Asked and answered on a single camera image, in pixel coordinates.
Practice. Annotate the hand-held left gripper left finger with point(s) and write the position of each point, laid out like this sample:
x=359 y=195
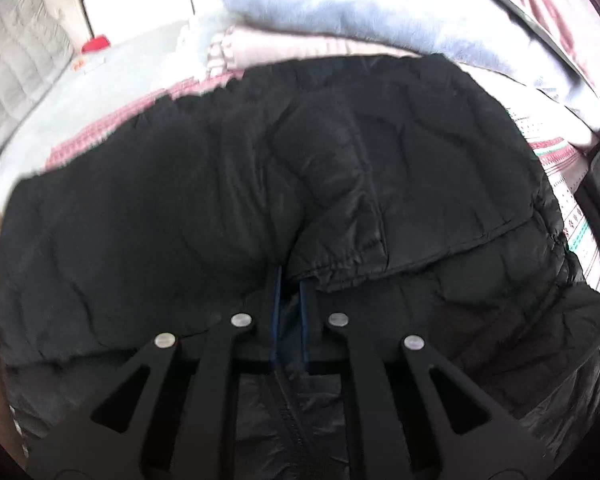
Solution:
x=276 y=305

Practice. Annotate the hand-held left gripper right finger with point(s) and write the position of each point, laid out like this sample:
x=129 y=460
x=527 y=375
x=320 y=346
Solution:
x=304 y=315

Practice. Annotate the black puffer jacket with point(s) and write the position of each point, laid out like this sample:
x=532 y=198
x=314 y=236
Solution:
x=190 y=200

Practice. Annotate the patterned red green bedsheet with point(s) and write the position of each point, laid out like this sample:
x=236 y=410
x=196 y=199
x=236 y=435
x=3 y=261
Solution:
x=555 y=160

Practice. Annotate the pale pink folded blanket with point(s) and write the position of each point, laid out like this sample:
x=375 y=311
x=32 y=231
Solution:
x=280 y=47

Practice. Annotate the light blue blanket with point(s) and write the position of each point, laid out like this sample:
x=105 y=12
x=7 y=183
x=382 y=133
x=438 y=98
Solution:
x=360 y=5

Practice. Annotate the small red object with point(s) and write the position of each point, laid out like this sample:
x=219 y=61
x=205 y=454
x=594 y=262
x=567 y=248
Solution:
x=95 y=44

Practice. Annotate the grey quilted cushion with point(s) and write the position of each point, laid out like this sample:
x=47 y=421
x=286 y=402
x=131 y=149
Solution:
x=15 y=60

